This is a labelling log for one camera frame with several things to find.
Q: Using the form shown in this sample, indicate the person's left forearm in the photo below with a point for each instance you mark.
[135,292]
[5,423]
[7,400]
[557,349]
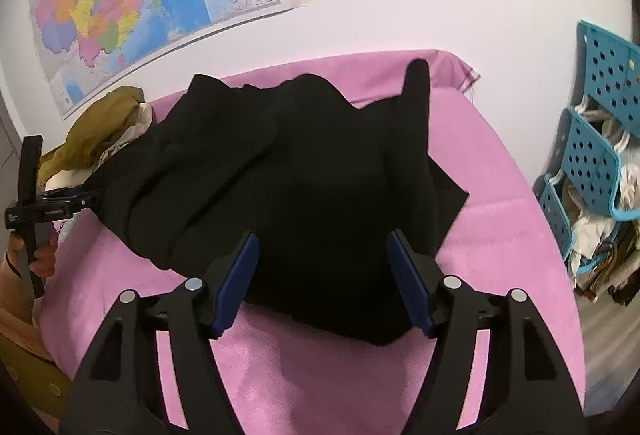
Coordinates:
[15,290]

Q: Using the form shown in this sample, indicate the person's pink sweater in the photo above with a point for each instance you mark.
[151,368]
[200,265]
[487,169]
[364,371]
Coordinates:
[25,335]

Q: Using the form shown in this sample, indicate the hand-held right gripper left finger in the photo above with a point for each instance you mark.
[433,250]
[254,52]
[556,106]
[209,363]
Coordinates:
[235,285]

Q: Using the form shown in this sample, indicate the blue perforated plastic rack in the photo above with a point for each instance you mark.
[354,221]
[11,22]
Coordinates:
[590,155]

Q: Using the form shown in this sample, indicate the black jacket with gold buttons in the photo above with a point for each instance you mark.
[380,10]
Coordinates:
[325,190]

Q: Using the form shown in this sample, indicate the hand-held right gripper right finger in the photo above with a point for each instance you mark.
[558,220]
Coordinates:
[412,285]

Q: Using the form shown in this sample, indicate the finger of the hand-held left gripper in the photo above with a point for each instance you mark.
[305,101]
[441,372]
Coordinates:
[75,196]

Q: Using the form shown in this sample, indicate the olive green garment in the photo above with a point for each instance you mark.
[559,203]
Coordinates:
[80,150]

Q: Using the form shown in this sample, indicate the colourful wall map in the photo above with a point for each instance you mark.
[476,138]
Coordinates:
[125,5]

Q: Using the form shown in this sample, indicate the person's olive clothing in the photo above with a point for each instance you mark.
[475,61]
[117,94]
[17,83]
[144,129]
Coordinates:
[35,380]

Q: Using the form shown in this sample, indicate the person's left hand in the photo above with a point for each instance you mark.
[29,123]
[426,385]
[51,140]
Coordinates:
[46,257]

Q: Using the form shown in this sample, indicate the pink flower print blanket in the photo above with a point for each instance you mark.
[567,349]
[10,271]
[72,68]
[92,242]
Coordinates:
[500,240]

